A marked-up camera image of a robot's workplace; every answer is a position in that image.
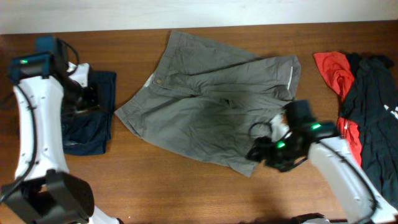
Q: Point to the black garment with white print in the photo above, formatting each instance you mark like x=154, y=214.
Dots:
x=369, y=103

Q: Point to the red garment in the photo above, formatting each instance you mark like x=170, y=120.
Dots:
x=335, y=70

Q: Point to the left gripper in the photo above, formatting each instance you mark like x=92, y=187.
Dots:
x=92, y=104

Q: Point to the grey shorts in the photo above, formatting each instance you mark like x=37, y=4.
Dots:
x=209, y=101

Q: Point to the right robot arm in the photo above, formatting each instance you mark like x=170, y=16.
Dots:
x=321, y=143

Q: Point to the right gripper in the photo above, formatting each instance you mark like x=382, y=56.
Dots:
x=263, y=145

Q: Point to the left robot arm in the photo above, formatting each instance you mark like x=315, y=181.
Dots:
x=47, y=87

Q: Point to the dark navy folded garment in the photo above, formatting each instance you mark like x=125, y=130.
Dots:
x=88, y=134

